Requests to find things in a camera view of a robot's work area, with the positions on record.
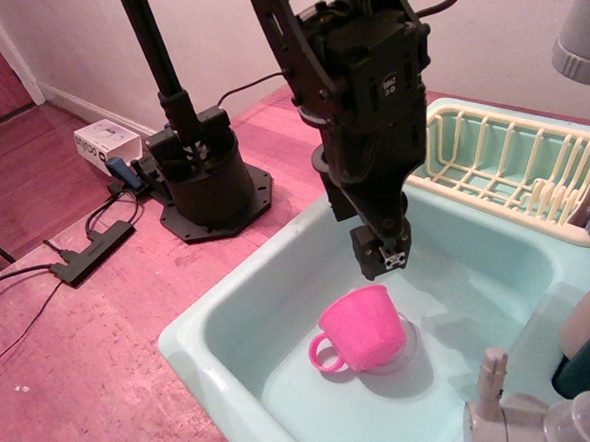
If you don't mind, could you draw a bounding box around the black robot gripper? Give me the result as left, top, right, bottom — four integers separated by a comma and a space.
288, 0, 430, 281

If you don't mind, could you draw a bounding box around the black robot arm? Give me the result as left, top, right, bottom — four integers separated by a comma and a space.
119, 0, 431, 279

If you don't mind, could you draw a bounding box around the pink plastic toy cup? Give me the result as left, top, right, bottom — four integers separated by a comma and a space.
308, 285, 408, 373

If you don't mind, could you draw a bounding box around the teal plastic toy sink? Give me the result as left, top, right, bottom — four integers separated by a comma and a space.
158, 183, 590, 442

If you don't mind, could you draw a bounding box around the cream dish drying rack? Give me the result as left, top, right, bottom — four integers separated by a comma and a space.
408, 98, 590, 247

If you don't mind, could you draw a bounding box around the cream toy faucet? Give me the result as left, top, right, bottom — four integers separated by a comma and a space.
463, 347, 590, 442

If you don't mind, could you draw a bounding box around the dark teal soap bottle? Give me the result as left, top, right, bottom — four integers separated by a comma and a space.
550, 270, 590, 401

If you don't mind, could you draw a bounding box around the white cardboard box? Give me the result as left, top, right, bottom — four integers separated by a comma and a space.
74, 119, 143, 176

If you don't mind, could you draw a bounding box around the black usb hub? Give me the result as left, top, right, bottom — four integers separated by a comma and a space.
43, 220, 135, 288

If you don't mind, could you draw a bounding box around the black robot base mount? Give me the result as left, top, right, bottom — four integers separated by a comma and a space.
125, 99, 279, 251

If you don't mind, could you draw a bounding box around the blue handled tool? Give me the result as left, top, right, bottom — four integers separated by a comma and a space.
105, 157, 147, 194

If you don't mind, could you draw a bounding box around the thin black cable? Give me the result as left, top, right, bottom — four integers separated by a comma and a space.
0, 276, 65, 364

